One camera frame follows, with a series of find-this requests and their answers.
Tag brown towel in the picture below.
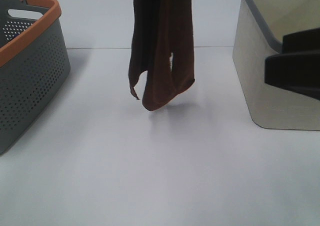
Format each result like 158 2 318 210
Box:
128 0 195 111

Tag beige bin grey rim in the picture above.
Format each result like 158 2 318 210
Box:
232 0 320 131

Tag grey perforated basket orange rim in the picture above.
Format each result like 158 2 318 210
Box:
0 0 71 153

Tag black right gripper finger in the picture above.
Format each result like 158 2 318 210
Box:
264 50 320 98
282 28 320 53

